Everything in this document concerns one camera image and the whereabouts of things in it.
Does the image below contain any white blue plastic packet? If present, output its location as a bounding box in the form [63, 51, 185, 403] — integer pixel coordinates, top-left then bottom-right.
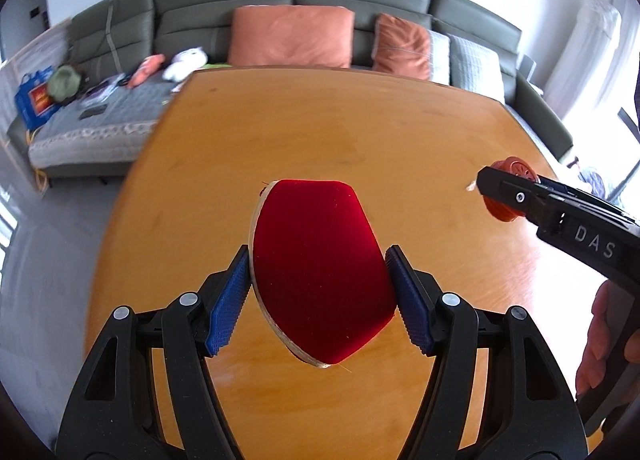
[80, 74, 132, 106]

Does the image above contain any green hat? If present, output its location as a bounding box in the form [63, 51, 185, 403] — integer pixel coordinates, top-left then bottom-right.
[47, 65, 83, 102]

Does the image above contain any white plush toy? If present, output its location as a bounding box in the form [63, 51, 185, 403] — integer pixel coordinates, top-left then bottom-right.
[162, 46, 208, 82]

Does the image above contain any blue shopping bag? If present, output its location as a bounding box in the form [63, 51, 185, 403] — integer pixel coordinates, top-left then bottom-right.
[14, 67, 60, 131]

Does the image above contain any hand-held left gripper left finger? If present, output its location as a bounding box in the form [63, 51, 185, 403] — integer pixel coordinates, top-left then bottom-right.
[55, 245, 251, 460]

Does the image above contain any blue grey bundle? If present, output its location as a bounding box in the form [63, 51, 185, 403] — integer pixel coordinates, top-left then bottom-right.
[580, 167, 607, 196]

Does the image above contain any red plastic spool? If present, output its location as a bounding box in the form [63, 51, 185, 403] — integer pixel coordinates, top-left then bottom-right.
[484, 156, 542, 223]

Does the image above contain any small orange cushion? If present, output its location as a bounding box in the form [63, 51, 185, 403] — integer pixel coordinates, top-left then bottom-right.
[372, 13, 433, 82]

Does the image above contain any grey quilted sofa mat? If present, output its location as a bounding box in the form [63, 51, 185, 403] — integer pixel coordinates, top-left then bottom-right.
[27, 67, 188, 171]

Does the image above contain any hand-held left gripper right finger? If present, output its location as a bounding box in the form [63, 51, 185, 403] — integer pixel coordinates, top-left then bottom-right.
[384, 244, 588, 460]

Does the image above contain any white striped pillow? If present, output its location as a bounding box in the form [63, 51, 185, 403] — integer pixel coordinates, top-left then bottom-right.
[446, 33, 506, 103]

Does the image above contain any yellow strap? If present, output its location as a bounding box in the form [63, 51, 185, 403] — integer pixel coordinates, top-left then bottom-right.
[27, 132, 51, 191]

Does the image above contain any white curtain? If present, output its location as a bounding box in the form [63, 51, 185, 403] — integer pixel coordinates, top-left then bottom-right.
[542, 0, 621, 111]

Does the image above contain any pink cloth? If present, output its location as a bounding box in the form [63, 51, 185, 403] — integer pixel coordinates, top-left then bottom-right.
[127, 54, 166, 89]

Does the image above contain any red velvet pad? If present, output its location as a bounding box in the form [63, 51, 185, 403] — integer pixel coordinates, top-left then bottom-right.
[248, 179, 398, 370]

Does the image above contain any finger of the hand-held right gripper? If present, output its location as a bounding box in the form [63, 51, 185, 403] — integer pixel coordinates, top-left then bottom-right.
[537, 175, 640, 230]
[475, 166, 557, 230]

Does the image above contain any black metal stand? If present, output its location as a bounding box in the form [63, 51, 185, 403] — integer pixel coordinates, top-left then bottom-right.
[606, 107, 640, 202]

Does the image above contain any light grey pillow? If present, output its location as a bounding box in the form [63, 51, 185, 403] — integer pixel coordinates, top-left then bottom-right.
[427, 30, 452, 86]

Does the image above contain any person's right hand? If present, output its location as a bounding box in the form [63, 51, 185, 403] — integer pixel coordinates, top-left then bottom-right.
[575, 280, 633, 399]

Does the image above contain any large orange cushion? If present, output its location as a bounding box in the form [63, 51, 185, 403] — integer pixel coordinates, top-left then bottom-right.
[227, 5, 356, 70]

